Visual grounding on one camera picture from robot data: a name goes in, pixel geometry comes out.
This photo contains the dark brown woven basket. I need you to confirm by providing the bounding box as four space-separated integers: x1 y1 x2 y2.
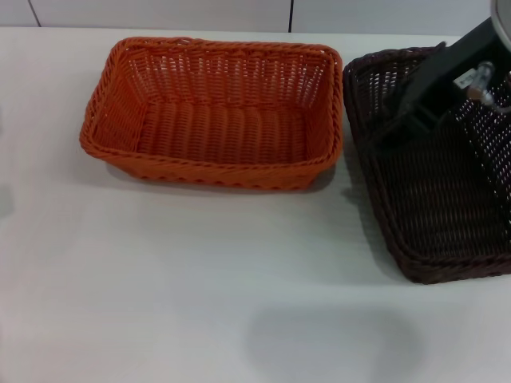
341 45 511 285

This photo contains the orange woven basket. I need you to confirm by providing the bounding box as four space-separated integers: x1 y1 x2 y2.
77 36 345 192

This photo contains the silver cable connector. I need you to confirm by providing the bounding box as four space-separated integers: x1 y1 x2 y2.
454 61 511 113

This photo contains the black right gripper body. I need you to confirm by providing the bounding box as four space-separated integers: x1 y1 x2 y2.
398 14 511 133

